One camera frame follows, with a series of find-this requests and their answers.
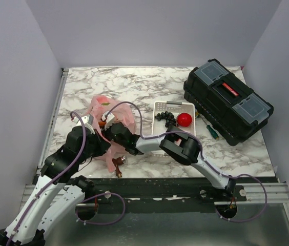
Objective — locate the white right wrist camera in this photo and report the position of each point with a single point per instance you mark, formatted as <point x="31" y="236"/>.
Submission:
<point x="108" y="119"/>

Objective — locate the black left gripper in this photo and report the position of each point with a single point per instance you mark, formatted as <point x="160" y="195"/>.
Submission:
<point x="103" y="146"/>

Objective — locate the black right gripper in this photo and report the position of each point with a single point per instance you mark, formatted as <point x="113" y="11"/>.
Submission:
<point x="106" y="131"/>

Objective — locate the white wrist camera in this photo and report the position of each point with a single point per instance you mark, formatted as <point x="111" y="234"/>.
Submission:
<point x="87" y="121"/>
<point x="108" y="119"/>

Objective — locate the red fake pomegranate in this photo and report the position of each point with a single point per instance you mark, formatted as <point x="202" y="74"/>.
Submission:
<point x="184" y="119"/>

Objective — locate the black plastic toolbox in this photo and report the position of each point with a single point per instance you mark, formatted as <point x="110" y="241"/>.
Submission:
<point x="232" y="108"/>

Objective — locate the white perforated plastic basket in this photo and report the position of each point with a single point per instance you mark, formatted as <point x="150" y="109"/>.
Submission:
<point x="175" y="109"/>

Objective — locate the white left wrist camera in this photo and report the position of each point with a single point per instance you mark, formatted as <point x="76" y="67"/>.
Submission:
<point x="87" y="121"/>

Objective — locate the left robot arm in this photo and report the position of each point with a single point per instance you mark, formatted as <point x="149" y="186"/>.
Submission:
<point x="56" y="191"/>

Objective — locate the pink plastic bag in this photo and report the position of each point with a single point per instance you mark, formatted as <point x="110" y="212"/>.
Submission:
<point x="101" y="108"/>

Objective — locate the orange fake tangerine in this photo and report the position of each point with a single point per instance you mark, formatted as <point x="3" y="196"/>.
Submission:
<point x="101" y="124"/>

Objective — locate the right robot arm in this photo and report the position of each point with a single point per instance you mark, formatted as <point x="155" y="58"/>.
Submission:
<point x="182" y="146"/>

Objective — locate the brown toy faucet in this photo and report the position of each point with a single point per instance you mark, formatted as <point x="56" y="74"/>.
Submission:
<point x="117" y="163"/>

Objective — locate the green handled screwdriver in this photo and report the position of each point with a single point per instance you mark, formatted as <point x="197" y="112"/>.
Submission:
<point x="212" y="132"/>

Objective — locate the dark fake grape bunch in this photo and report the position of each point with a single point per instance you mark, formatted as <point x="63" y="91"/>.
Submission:
<point x="167" y="117"/>

